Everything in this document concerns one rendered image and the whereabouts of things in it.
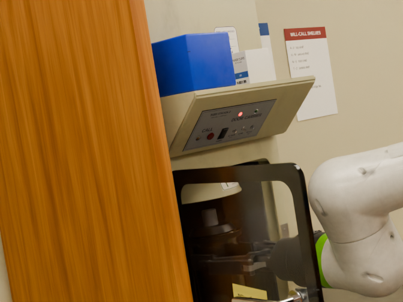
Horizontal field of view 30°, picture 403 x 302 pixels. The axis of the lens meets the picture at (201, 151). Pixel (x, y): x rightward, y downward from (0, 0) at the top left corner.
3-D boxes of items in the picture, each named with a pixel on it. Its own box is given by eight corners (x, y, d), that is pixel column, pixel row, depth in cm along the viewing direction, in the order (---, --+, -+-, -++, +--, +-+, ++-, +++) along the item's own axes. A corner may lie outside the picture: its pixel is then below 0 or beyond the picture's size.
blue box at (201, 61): (153, 99, 124) (144, 44, 124) (195, 93, 131) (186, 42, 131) (195, 90, 117) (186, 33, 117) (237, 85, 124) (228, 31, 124)
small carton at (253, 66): (234, 87, 136) (229, 54, 135) (256, 84, 138) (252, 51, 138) (250, 84, 131) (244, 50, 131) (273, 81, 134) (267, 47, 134)
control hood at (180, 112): (155, 160, 124) (144, 100, 124) (276, 133, 147) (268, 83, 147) (203, 154, 116) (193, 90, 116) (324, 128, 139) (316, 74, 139)
